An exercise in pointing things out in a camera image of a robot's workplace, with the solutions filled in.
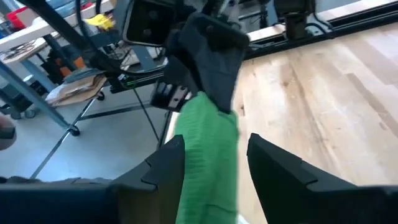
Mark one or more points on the flat cardboard stack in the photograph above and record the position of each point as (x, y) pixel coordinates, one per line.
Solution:
(77, 90)

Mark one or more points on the person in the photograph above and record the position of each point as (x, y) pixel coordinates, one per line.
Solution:
(62, 181)

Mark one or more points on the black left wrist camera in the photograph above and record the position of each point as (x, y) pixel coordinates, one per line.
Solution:
(149, 21)

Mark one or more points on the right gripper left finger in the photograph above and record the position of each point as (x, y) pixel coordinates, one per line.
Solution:
(140, 199)

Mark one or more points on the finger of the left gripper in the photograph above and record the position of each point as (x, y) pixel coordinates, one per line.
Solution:
(214, 59)

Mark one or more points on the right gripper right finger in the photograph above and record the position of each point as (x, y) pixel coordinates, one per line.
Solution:
(311, 202)

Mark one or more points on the wood top workbench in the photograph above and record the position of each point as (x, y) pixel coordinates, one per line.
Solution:
(31, 28)

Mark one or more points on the green elastic bandage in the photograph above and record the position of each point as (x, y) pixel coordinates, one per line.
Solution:
(208, 155)

